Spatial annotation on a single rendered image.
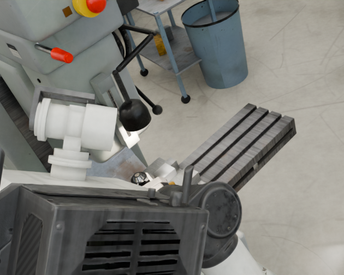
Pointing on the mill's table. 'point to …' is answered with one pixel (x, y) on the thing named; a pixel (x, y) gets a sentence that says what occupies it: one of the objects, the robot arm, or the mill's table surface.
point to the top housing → (31, 17)
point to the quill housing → (87, 71)
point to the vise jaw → (183, 177)
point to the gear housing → (57, 40)
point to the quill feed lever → (150, 103)
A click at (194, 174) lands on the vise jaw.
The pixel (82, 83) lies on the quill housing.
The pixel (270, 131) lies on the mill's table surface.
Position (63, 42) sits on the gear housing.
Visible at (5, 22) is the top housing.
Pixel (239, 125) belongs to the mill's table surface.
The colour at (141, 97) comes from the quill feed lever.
